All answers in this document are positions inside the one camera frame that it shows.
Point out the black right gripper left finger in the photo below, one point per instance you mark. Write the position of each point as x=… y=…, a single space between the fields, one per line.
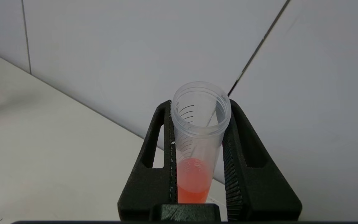
x=147 y=186

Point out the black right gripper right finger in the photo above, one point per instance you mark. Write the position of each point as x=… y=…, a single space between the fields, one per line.
x=259 y=193

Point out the test tube with red pigment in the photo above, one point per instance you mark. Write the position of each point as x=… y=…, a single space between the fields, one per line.
x=194 y=180

